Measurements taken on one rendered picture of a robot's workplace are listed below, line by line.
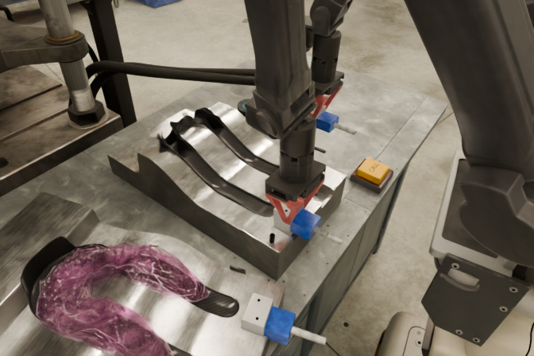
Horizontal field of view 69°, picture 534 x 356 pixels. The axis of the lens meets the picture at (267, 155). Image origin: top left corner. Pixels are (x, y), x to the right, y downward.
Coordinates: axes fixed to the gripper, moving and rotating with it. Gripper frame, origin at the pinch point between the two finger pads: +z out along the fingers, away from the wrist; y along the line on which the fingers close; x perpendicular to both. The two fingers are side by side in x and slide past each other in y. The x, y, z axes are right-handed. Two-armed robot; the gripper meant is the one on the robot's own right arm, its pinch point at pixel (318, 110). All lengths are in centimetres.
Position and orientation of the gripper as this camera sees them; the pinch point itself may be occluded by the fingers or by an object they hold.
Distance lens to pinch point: 95.8
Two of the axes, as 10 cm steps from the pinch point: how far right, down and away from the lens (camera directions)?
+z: -0.2, 7.7, 6.3
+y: -5.9, 5.0, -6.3
